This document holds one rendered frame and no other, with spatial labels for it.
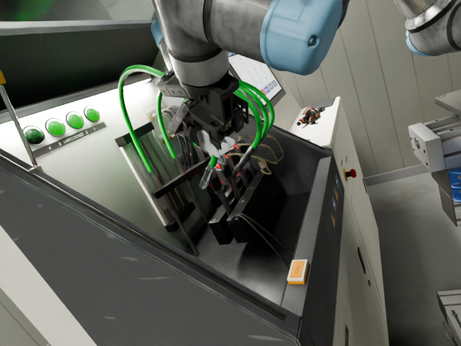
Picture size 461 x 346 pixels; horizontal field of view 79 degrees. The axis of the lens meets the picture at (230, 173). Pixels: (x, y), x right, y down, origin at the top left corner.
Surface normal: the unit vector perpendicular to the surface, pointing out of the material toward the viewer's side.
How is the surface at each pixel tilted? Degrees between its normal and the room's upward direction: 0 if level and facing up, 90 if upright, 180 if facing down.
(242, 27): 98
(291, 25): 82
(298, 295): 0
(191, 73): 121
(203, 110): 45
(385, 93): 90
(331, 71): 90
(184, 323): 90
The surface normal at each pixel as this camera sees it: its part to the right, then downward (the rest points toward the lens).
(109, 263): -0.37, 0.46
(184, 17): -0.52, 0.72
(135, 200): 0.84, -0.20
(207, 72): 0.35, 0.82
